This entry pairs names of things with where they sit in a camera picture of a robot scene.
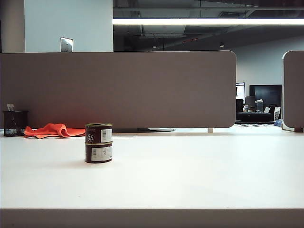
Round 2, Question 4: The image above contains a tomato can with white lettering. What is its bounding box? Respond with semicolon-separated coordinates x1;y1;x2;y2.
85;123;114;144

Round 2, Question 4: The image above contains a tomato can with barcode label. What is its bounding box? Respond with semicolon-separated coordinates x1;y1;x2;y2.
85;141;114;164

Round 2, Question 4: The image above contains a silver monitor base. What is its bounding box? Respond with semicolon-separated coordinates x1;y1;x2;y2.
148;127;176;132

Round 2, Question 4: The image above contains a wide grey desk divider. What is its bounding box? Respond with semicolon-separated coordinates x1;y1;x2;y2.
0;50;238;130

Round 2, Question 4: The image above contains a computer monitor with white screen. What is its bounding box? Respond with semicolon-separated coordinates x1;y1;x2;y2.
236;82;246;101

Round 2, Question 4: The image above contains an orange cloth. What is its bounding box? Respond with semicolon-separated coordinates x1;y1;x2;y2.
23;123;86;139

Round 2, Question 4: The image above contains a black round sofa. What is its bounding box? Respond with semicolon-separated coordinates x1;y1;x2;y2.
236;112;273;122

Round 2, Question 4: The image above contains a long ceiling light strip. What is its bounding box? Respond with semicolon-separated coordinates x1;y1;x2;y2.
112;18;304;26

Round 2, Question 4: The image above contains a large black screen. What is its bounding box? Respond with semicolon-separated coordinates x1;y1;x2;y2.
249;84;283;106

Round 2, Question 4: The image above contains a black mesh pen holder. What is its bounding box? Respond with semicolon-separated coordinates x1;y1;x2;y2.
2;110;29;137

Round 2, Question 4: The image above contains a narrow grey desk divider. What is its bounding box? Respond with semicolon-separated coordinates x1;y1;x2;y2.
282;50;304;131

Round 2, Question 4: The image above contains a metal wall switch plate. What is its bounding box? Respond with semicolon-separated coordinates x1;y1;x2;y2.
60;37;74;53

